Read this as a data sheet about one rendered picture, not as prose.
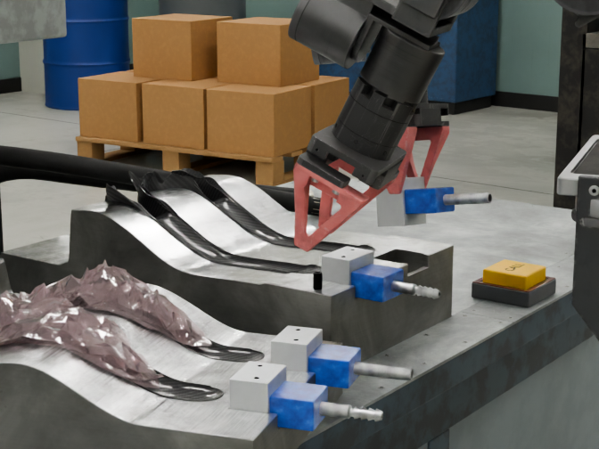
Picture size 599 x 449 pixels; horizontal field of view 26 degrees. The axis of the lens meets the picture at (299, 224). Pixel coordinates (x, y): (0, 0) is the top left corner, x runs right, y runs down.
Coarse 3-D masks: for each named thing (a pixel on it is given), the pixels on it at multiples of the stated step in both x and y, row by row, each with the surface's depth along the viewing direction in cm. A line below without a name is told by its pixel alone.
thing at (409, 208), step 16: (384, 192) 146; (416, 192) 144; (432, 192) 143; (448, 192) 145; (480, 192) 142; (384, 208) 146; (400, 208) 145; (416, 208) 144; (432, 208) 143; (448, 208) 145; (384, 224) 146; (400, 224) 145
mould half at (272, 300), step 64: (192, 192) 162; (256, 192) 168; (64, 256) 161; (128, 256) 150; (192, 256) 149; (256, 256) 152; (320, 256) 150; (448, 256) 154; (256, 320) 140; (320, 320) 135; (384, 320) 143
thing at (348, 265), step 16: (336, 256) 139; (352, 256) 139; (368, 256) 140; (336, 272) 138; (352, 272) 137; (368, 272) 137; (384, 272) 137; (400, 272) 138; (368, 288) 136; (384, 288) 136; (400, 288) 136; (416, 288) 135
